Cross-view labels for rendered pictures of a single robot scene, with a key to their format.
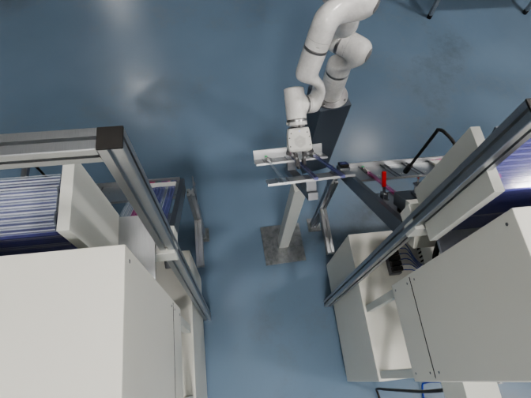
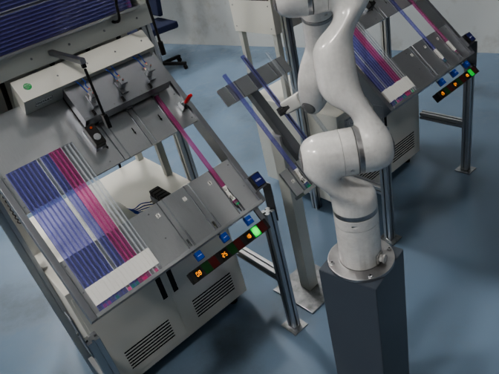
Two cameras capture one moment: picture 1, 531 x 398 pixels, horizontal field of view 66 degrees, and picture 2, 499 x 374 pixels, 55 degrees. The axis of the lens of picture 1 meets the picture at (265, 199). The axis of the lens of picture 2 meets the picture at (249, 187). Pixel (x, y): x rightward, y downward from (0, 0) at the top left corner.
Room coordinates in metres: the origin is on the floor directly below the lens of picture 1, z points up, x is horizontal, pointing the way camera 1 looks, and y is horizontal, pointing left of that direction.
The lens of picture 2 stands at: (2.32, -0.88, 1.69)
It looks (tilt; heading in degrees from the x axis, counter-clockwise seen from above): 32 degrees down; 159
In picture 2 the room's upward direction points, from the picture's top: 14 degrees counter-clockwise
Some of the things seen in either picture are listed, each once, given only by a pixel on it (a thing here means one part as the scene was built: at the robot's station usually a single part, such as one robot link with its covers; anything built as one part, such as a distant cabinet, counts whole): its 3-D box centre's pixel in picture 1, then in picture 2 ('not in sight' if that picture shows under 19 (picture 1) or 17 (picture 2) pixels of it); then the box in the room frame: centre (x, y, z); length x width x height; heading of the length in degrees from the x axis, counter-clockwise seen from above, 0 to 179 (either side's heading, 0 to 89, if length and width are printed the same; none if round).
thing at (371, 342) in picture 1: (411, 305); (134, 266); (0.46, -0.83, 0.31); 0.70 x 0.65 x 0.62; 103
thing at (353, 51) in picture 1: (348, 56); (338, 174); (1.43, -0.30, 1.00); 0.19 x 0.12 x 0.24; 62
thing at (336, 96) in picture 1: (333, 83); (358, 234); (1.44, -0.27, 0.79); 0.19 x 0.19 x 0.18
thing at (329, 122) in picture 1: (318, 131); (370, 338); (1.44, -0.27, 0.35); 0.18 x 0.18 x 0.70; 24
